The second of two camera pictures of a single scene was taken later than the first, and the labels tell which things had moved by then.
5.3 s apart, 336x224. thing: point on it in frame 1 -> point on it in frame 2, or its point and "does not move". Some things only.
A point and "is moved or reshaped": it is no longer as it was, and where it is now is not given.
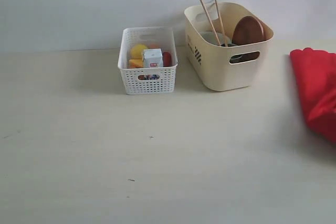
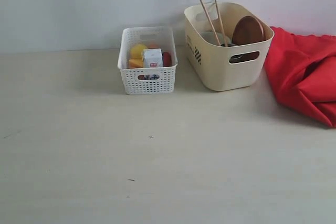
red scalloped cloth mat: [315, 71] is moved or reshaped
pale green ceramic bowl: [210, 36] does not move
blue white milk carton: [153, 57] does not move
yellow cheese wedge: [135, 63] does not move
